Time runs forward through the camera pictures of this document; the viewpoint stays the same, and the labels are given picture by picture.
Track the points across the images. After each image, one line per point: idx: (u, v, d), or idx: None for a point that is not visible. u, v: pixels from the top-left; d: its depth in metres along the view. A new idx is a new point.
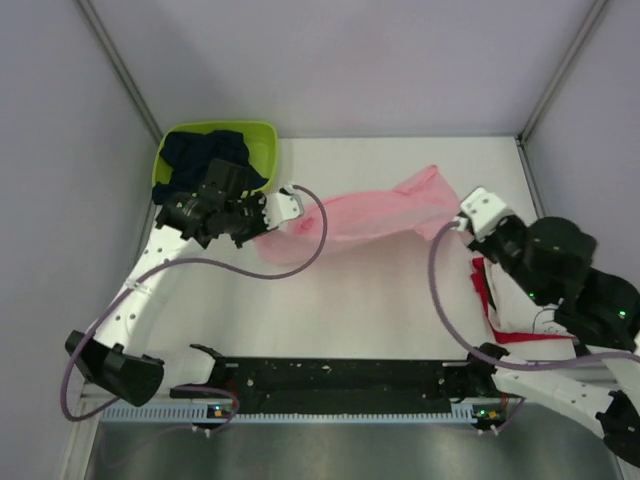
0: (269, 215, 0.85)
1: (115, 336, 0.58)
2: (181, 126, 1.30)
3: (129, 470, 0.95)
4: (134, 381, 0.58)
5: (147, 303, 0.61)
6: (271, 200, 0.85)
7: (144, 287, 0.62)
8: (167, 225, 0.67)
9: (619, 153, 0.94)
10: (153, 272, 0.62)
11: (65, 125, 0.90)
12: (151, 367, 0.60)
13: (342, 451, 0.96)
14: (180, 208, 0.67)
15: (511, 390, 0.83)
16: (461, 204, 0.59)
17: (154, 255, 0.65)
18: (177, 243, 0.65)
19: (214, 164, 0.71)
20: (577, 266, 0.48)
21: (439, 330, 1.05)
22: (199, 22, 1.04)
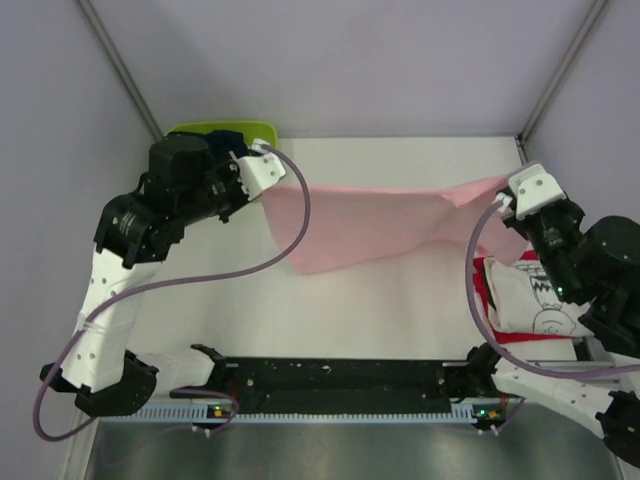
0: (246, 183, 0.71)
1: (80, 376, 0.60)
2: (181, 126, 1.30)
3: (130, 470, 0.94)
4: (111, 406, 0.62)
5: (104, 342, 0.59)
6: (244, 165, 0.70)
7: (97, 327, 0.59)
8: (108, 248, 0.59)
9: (619, 153, 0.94)
10: (101, 311, 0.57)
11: (65, 125, 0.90)
12: (129, 383, 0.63)
13: (342, 451, 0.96)
14: (117, 223, 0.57)
15: (511, 390, 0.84)
16: (510, 178, 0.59)
17: (101, 287, 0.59)
18: (119, 271, 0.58)
19: (152, 152, 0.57)
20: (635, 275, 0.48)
21: (439, 330, 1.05)
22: (199, 21, 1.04)
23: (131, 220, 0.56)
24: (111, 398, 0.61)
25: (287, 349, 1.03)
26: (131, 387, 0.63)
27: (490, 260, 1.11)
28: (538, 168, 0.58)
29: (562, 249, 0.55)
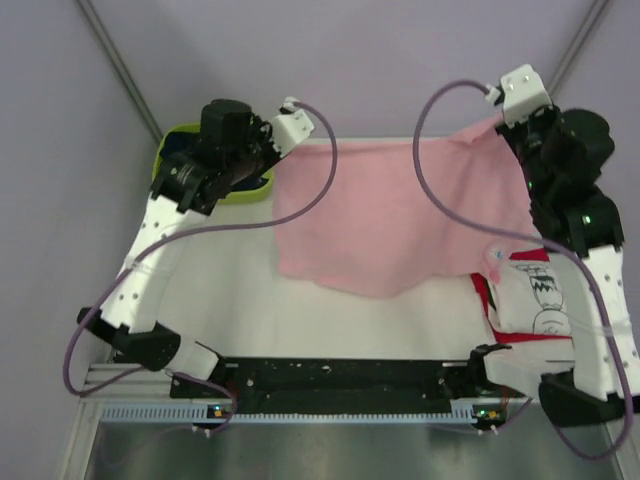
0: (279, 141, 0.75)
1: (120, 316, 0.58)
2: (183, 127, 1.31)
3: (129, 470, 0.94)
4: (140, 355, 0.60)
5: (149, 283, 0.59)
6: (277, 125, 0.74)
7: (146, 266, 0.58)
8: (163, 196, 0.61)
9: None
10: (151, 251, 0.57)
11: (66, 125, 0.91)
12: (163, 336, 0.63)
13: (342, 451, 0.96)
14: (177, 173, 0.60)
15: (497, 381, 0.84)
16: (501, 77, 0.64)
17: (151, 230, 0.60)
18: (173, 215, 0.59)
19: (206, 113, 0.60)
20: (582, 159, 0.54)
21: (440, 330, 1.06)
22: (200, 22, 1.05)
23: (187, 173, 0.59)
24: (145, 347, 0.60)
25: (286, 349, 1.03)
26: (162, 339, 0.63)
27: None
28: (528, 68, 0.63)
29: (539, 147, 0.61)
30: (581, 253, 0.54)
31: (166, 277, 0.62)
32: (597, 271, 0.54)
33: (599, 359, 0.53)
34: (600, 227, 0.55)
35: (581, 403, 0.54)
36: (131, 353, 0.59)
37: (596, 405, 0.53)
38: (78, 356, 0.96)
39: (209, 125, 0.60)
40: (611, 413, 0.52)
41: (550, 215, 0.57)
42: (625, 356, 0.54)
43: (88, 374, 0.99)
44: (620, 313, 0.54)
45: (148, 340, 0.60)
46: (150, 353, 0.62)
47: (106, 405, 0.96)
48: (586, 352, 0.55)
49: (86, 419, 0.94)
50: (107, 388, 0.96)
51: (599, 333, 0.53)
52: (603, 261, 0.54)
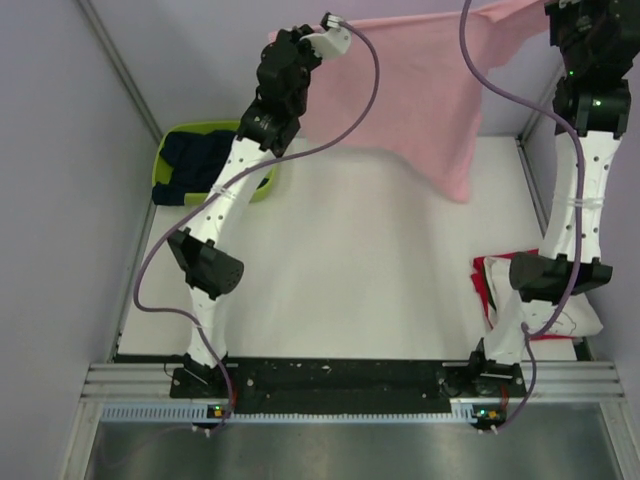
0: (320, 50, 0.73)
1: (207, 233, 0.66)
2: (185, 126, 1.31)
3: (130, 470, 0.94)
4: (218, 276, 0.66)
5: (232, 208, 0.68)
6: (319, 42, 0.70)
7: (231, 193, 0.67)
8: (247, 137, 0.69)
9: (618, 153, 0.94)
10: (238, 180, 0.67)
11: (66, 125, 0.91)
12: (240, 269, 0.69)
13: (342, 451, 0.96)
14: (257, 121, 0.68)
15: (497, 354, 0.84)
16: None
17: (237, 165, 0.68)
18: (256, 154, 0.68)
19: (261, 70, 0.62)
20: (611, 53, 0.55)
21: (441, 329, 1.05)
22: (200, 22, 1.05)
23: (267, 122, 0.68)
24: (224, 268, 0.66)
25: (287, 348, 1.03)
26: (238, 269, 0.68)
27: (490, 261, 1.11)
28: None
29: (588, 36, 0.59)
30: (580, 131, 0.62)
31: (238, 211, 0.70)
32: (589, 151, 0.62)
33: (563, 225, 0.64)
34: (609, 112, 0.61)
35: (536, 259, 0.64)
36: (215, 267, 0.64)
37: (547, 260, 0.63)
38: (78, 356, 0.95)
39: (266, 86, 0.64)
40: (559, 265, 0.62)
41: (567, 94, 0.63)
42: (586, 229, 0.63)
43: (88, 374, 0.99)
44: (596, 192, 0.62)
45: (228, 263, 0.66)
46: (228, 279, 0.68)
47: (106, 405, 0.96)
48: (555, 221, 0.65)
49: (86, 419, 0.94)
50: (109, 388, 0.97)
51: (570, 203, 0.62)
52: (599, 146, 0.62)
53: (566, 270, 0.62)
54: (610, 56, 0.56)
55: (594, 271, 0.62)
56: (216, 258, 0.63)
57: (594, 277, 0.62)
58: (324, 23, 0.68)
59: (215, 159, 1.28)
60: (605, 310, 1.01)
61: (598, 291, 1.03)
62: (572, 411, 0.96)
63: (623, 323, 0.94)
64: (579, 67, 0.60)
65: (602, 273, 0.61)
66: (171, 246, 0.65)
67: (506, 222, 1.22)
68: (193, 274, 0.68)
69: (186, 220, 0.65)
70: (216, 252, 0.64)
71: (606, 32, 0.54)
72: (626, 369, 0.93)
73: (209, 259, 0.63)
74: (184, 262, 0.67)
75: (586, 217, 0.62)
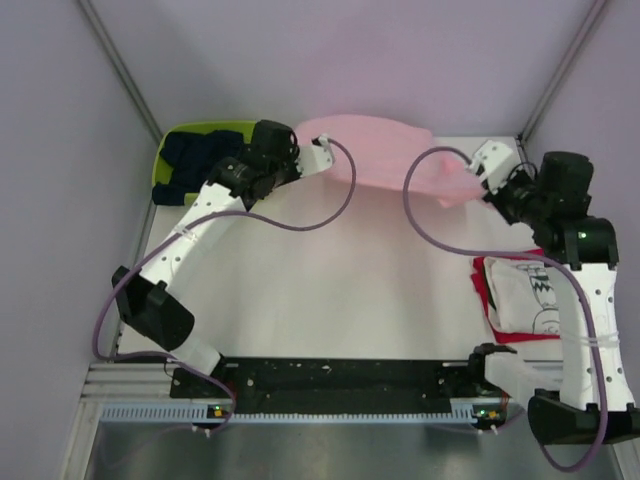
0: (302, 164, 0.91)
1: (159, 273, 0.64)
2: (185, 126, 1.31)
3: (130, 470, 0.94)
4: (168, 323, 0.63)
5: (191, 251, 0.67)
6: (305, 150, 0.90)
7: (194, 234, 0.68)
8: (217, 184, 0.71)
9: (619, 152, 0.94)
10: (203, 221, 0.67)
11: (65, 123, 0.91)
12: (189, 318, 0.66)
13: (342, 451, 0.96)
14: (231, 170, 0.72)
15: (493, 382, 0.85)
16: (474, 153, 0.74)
17: (203, 208, 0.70)
18: (225, 200, 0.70)
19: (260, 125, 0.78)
20: (559, 179, 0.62)
21: (440, 329, 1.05)
22: (200, 21, 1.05)
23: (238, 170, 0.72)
24: (174, 313, 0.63)
25: (287, 349, 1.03)
26: (182, 322, 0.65)
27: (491, 260, 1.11)
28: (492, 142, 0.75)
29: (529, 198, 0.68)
30: (574, 263, 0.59)
31: (196, 258, 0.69)
32: (588, 282, 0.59)
33: (582, 368, 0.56)
34: (595, 244, 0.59)
35: (562, 414, 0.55)
36: (165, 315, 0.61)
37: (574, 414, 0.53)
38: (78, 356, 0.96)
39: (261, 136, 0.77)
40: (588, 421, 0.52)
41: (549, 229, 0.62)
42: (608, 370, 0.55)
43: (88, 374, 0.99)
44: (608, 328, 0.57)
45: (178, 308, 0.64)
46: (172, 330, 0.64)
47: (106, 405, 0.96)
48: (572, 364, 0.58)
49: (86, 419, 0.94)
50: (109, 388, 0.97)
51: (585, 342, 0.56)
52: (598, 278, 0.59)
53: (596, 426, 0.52)
54: (560, 191, 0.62)
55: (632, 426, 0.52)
56: (165, 303, 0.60)
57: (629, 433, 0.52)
58: (316, 140, 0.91)
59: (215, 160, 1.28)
60: None
61: None
62: None
63: (623, 322, 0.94)
64: (541, 213, 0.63)
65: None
66: (118, 295, 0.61)
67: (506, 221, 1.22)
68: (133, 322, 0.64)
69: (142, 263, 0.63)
70: (167, 296, 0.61)
71: (554, 177, 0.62)
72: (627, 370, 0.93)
73: (158, 305, 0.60)
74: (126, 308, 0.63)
75: (607, 360, 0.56)
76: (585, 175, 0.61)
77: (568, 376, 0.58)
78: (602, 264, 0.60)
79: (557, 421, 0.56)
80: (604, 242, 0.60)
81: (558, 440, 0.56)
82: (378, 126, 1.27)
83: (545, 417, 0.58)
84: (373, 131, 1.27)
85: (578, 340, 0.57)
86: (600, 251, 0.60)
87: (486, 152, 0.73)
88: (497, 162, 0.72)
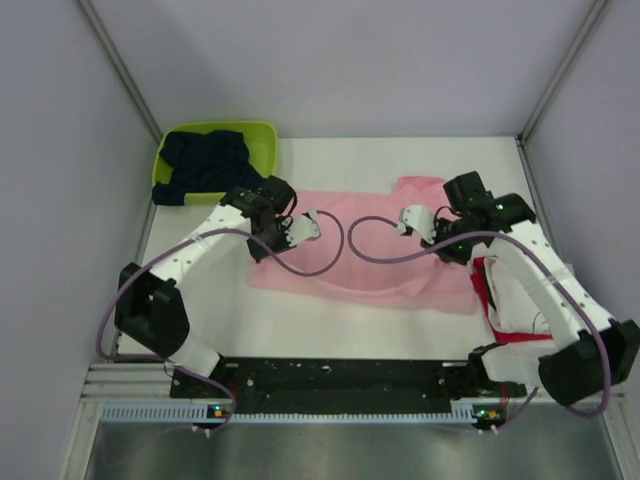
0: (291, 233, 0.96)
1: (168, 271, 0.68)
2: (185, 126, 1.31)
3: (130, 471, 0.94)
4: (167, 325, 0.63)
5: (201, 256, 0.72)
6: (296, 222, 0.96)
7: (205, 242, 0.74)
8: (230, 205, 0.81)
9: (619, 152, 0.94)
10: (214, 232, 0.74)
11: (65, 122, 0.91)
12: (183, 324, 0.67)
13: (342, 451, 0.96)
14: (243, 197, 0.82)
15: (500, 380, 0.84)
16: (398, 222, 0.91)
17: (215, 224, 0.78)
18: (238, 218, 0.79)
19: (270, 179, 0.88)
20: (459, 189, 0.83)
21: (441, 330, 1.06)
22: (199, 21, 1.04)
23: (253, 199, 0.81)
24: (175, 315, 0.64)
25: (287, 349, 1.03)
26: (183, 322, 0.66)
27: (490, 261, 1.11)
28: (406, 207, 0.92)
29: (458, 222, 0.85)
30: (504, 228, 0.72)
31: (205, 264, 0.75)
32: (526, 237, 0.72)
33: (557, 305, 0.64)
34: (511, 210, 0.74)
35: (567, 359, 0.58)
36: (167, 314, 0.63)
37: (573, 347, 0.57)
38: (78, 356, 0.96)
39: (275, 187, 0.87)
40: (586, 345, 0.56)
41: (477, 217, 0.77)
42: (579, 297, 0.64)
43: (88, 374, 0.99)
44: (556, 265, 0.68)
45: (179, 311, 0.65)
46: (171, 332, 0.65)
47: (106, 405, 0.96)
48: (550, 309, 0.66)
49: (86, 419, 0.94)
50: (109, 388, 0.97)
51: (545, 282, 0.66)
52: (528, 232, 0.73)
53: (597, 348, 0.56)
54: (465, 196, 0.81)
55: (622, 335, 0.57)
56: (171, 300, 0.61)
57: (626, 344, 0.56)
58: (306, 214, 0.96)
59: (214, 160, 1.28)
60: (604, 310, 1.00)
61: (597, 290, 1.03)
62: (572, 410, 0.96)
63: (622, 323, 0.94)
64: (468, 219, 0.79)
65: (630, 333, 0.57)
66: (121, 294, 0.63)
67: None
68: (129, 324, 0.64)
69: (153, 263, 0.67)
70: (173, 293, 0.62)
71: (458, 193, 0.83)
72: None
73: (162, 303, 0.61)
74: (126, 307, 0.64)
75: (570, 285, 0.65)
76: (475, 180, 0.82)
77: (555, 325, 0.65)
78: (526, 219, 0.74)
79: (570, 375, 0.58)
80: (518, 208, 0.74)
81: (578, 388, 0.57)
82: (367, 203, 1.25)
83: (561, 377, 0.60)
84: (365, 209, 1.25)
85: (540, 281, 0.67)
86: (520, 214, 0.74)
87: (407, 215, 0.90)
88: (422, 212, 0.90)
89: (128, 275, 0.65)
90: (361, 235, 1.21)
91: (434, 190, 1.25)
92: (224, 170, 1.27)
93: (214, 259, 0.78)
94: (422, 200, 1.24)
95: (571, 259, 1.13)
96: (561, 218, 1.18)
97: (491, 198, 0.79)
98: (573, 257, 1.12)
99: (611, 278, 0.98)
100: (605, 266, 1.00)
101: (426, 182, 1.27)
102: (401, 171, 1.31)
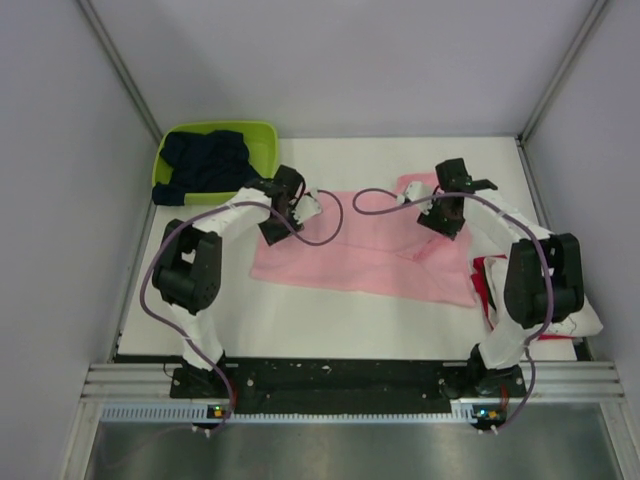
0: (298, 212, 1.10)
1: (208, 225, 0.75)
2: (185, 126, 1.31)
3: (129, 471, 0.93)
4: (209, 273, 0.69)
5: (235, 221, 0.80)
6: (302, 203, 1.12)
7: (238, 210, 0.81)
8: (253, 189, 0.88)
9: (619, 151, 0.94)
10: (246, 203, 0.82)
11: (65, 123, 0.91)
12: (216, 283, 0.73)
13: (342, 451, 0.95)
14: (264, 183, 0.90)
15: (497, 363, 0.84)
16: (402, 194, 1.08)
17: (243, 199, 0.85)
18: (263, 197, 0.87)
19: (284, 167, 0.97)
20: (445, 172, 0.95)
21: (442, 329, 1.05)
22: (199, 22, 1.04)
23: (273, 184, 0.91)
24: (214, 264, 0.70)
25: (287, 350, 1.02)
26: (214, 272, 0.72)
27: (490, 261, 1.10)
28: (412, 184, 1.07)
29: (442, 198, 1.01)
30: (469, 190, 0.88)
31: (234, 231, 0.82)
32: (484, 194, 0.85)
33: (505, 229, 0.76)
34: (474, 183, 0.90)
35: (518, 268, 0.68)
36: (210, 260, 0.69)
37: (516, 251, 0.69)
38: (78, 356, 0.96)
39: (285, 175, 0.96)
40: (525, 247, 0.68)
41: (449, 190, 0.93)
42: (525, 222, 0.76)
43: (88, 374, 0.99)
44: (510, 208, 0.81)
45: (217, 262, 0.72)
46: (207, 283, 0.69)
47: (106, 405, 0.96)
48: (505, 238, 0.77)
49: (86, 419, 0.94)
50: (109, 388, 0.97)
51: (498, 217, 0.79)
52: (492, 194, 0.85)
53: (536, 250, 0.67)
54: (449, 178, 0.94)
55: (562, 244, 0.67)
56: (215, 245, 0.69)
57: (565, 251, 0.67)
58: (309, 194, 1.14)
59: (214, 160, 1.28)
60: (603, 310, 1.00)
61: (597, 290, 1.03)
62: (572, 410, 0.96)
63: (621, 322, 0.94)
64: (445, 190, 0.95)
65: (568, 243, 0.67)
66: (167, 245, 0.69)
67: None
68: (166, 276, 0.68)
69: (197, 220, 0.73)
70: (216, 240, 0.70)
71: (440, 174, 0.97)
72: (627, 370, 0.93)
73: (208, 246, 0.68)
74: (166, 261, 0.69)
75: (519, 217, 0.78)
76: (459, 165, 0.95)
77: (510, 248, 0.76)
78: (489, 188, 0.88)
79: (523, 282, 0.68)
80: (484, 184, 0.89)
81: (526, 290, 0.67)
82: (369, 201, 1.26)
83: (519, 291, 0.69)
84: (366, 206, 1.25)
85: (493, 216, 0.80)
86: (484, 189, 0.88)
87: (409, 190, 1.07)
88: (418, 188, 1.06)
89: (171, 229, 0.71)
90: (362, 234, 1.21)
91: None
92: (224, 171, 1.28)
93: (238, 232, 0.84)
94: None
95: None
96: (561, 218, 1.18)
97: (470, 180, 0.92)
98: None
99: (610, 277, 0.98)
100: (604, 266, 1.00)
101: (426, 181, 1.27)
102: (401, 171, 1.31)
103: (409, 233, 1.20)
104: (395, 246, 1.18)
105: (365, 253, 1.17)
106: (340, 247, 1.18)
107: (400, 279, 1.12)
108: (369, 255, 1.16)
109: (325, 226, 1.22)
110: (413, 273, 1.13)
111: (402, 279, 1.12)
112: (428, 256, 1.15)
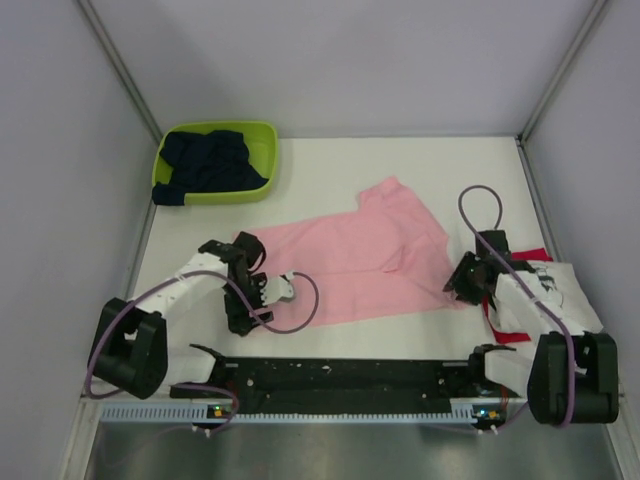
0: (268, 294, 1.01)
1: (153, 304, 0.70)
2: (184, 126, 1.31)
3: (131, 470, 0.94)
4: (150, 360, 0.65)
5: (183, 293, 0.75)
6: (272, 281, 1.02)
7: (188, 280, 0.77)
8: (209, 251, 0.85)
9: (620, 151, 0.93)
10: (196, 273, 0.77)
11: (65, 123, 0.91)
12: (160, 367, 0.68)
13: (342, 451, 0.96)
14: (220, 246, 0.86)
15: (493, 379, 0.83)
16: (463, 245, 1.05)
17: (195, 266, 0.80)
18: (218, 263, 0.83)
19: (245, 234, 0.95)
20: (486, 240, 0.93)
21: (444, 331, 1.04)
22: (199, 22, 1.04)
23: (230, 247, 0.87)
24: (157, 349, 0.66)
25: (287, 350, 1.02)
26: (160, 353, 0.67)
27: None
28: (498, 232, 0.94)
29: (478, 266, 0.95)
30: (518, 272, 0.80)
31: (185, 300, 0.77)
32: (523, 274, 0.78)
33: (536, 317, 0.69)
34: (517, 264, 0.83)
35: (539, 359, 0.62)
36: (152, 346, 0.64)
37: (543, 342, 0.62)
38: (78, 356, 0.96)
39: (247, 240, 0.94)
40: (555, 341, 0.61)
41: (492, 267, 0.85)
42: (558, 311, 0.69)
43: None
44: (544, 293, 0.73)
45: (161, 345, 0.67)
46: (148, 369, 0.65)
47: (106, 405, 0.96)
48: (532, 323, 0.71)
49: (86, 419, 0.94)
50: None
51: (529, 302, 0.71)
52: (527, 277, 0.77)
53: (565, 346, 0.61)
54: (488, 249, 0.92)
55: (597, 344, 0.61)
56: (158, 330, 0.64)
57: (599, 352, 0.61)
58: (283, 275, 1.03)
59: (214, 160, 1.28)
60: (603, 310, 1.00)
61: (597, 291, 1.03)
62: None
63: (621, 323, 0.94)
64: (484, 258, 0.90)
65: (605, 344, 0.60)
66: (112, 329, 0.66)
67: (507, 221, 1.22)
68: (104, 364, 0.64)
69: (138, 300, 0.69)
70: (159, 324, 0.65)
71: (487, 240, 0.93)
72: (625, 371, 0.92)
73: (150, 333, 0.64)
74: (106, 346, 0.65)
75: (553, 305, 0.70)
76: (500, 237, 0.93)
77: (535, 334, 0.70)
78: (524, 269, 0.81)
79: (542, 376, 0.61)
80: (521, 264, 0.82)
81: (547, 384, 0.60)
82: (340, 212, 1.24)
83: (536, 382, 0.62)
84: (343, 218, 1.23)
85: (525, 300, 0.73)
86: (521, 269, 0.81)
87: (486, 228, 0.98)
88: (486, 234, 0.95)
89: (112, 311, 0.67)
90: (358, 235, 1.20)
91: (400, 196, 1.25)
92: (224, 171, 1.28)
93: (189, 301, 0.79)
94: (390, 207, 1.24)
95: (572, 259, 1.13)
96: (561, 219, 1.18)
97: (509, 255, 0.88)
98: (575, 256, 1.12)
99: (610, 277, 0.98)
100: (605, 266, 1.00)
101: (387, 186, 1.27)
102: (400, 171, 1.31)
103: (387, 240, 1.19)
104: (377, 257, 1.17)
105: (355, 264, 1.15)
106: (324, 262, 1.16)
107: (394, 286, 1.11)
108: (355, 269, 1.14)
109: (310, 236, 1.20)
110: (400, 281, 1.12)
111: (393, 287, 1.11)
112: (411, 264, 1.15)
